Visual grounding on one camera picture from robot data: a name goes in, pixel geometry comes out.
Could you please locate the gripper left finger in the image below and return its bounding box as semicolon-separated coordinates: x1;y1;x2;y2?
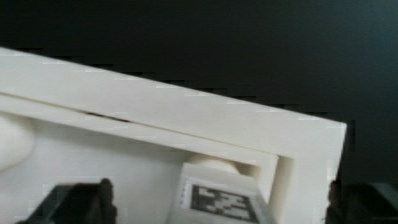
16;178;118;224

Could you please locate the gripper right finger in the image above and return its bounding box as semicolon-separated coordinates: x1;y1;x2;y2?
325;181;398;224

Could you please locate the white square tabletop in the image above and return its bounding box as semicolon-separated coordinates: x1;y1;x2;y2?
0;47;347;224

